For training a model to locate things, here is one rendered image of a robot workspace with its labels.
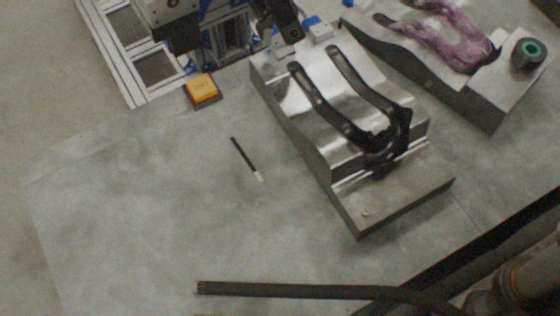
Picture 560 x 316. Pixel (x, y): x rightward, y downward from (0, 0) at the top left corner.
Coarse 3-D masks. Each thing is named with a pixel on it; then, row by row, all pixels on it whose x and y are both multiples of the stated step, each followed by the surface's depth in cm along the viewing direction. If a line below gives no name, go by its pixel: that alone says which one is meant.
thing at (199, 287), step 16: (192, 288) 108; (208, 288) 107; (224, 288) 106; (240, 288) 105; (256, 288) 104; (272, 288) 103; (288, 288) 103; (304, 288) 102; (320, 288) 101; (336, 288) 100; (352, 288) 100; (368, 288) 99
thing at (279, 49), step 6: (276, 30) 126; (276, 36) 124; (276, 42) 124; (282, 42) 123; (270, 48) 128; (276, 48) 123; (282, 48) 124; (288, 48) 126; (276, 54) 125; (282, 54) 127
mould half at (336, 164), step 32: (256, 64) 127; (320, 64) 127; (288, 96) 123; (352, 96) 122; (384, 96) 120; (288, 128) 124; (320, 128) 116; (384, 128) 113; (416, 128) 115; (320, 160) 113; (352, 160) 111; (416, 160) 117; (352, 192) 114; (384, 192) 114; (416, 192) 114; (352, 224) 112; (384, 224) 115
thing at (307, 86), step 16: (336, 48) 130; (288, 64) 127; (336, 64) 128; (352, 64) 127; (304, 80) 126; (352, 80) 126; (320, 96) 124; (368, 96) 122; (320, 112) 121; (336, 112) 119; (384, 112) 115; (400, 112) 115; (336, 128) 114; (352, 128) 115; (400, 128) 118; (352, 144) 110; (368, 144) 114; (384, 144) 116; (400, 144) 117; (368, 160) 116; (384, 160) 116
